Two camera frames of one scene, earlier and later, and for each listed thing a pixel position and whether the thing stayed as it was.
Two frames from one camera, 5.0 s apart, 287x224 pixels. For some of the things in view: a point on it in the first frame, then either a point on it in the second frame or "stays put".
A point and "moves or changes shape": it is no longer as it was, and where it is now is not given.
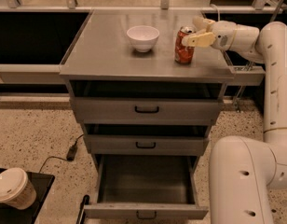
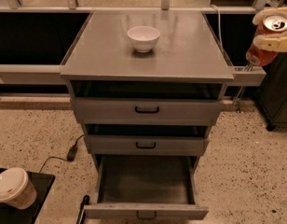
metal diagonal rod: [237, 100] stays put
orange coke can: [184, 54] moves or changes shape
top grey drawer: [146, 111] stays put
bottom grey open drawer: [151, 187] stays put
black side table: [6, 214] stays put
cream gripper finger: [202, 22] to [259, 16]
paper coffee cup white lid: [13, 187] stays put
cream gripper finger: [203, 39] to [274, 42]
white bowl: [143, 37] stays put
